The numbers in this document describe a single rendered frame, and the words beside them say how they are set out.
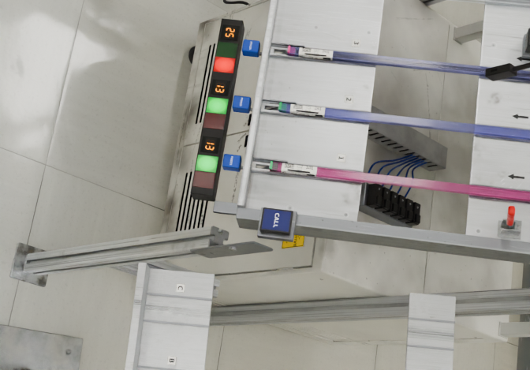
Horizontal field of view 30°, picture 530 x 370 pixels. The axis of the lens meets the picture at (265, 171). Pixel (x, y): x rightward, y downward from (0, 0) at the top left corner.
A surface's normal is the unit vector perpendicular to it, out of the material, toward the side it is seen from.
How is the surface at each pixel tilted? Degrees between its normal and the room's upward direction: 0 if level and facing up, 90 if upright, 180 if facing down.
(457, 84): 0
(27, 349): 0
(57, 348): 0
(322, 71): 48
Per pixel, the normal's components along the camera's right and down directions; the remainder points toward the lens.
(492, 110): -0.07, -0.33
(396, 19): 0.68, -0.14
